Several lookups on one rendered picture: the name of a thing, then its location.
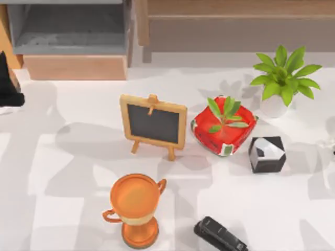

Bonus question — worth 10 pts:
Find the black and white cube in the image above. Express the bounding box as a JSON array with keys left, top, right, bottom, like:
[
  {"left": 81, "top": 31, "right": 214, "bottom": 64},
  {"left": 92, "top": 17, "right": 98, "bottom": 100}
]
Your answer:
[{"left": 248, "top": 135, "right": 286, "bottom": 174}]

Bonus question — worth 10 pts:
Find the wooden cupboard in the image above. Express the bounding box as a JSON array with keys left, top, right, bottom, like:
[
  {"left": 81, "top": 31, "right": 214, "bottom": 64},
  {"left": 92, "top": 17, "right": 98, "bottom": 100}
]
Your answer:
[{"left": 136, "top": 0, "right": 335, "bottom": 63}]

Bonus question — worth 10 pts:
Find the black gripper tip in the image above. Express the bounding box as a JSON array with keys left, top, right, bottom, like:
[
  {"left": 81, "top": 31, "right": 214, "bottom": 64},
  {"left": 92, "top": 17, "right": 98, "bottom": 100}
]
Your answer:
[{"left": 0, "top": 50, "right": 26, "bottom": 107}]

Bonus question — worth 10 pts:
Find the wooden framed blackboard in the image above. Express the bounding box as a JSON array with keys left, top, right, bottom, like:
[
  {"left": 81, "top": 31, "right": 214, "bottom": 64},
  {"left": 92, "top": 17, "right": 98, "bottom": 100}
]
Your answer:
[{"left": 119, "top": 94, "right": 188, "bottom": 161}]

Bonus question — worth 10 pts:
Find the black stapler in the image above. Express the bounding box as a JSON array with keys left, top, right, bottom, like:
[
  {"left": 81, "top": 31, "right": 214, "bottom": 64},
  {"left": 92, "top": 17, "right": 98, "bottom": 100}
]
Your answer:
[{"left": 193, "top": 215, "right": 249, "bottom": 251}]

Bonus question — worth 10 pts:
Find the pale wooden drawer front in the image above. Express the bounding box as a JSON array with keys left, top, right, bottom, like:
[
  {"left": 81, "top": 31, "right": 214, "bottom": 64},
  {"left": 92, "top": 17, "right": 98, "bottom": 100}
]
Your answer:
[{"left": 23, "top": 54, "right": 128, "bottom": 81}]

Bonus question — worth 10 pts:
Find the orange trophy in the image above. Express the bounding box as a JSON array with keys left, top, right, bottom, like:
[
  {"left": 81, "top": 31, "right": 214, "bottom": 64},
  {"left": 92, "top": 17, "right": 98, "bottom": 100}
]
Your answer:
[{"left": 102, "top": 173, "right": 168, "bottom": 248}]

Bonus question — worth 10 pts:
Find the pulled-out drawer grey inside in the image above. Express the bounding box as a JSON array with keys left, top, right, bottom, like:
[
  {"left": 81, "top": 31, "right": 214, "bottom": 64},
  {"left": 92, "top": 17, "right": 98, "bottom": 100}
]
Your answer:
[{"left": 7, "top": 0, "right": 133, "bottom": 56}]

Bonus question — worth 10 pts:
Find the white plant pot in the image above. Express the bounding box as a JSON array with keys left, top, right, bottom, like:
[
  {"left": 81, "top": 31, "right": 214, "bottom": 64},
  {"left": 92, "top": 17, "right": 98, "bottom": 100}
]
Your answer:
[{"left": 250, "top": 44, "right": 323, "bottom": 118}]

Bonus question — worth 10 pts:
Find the red plant pot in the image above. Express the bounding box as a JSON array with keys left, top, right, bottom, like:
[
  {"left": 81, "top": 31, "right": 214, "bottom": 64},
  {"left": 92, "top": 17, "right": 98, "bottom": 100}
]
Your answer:
[{"left": 190, "top": 95, "right": 259, "bottom": 157}]

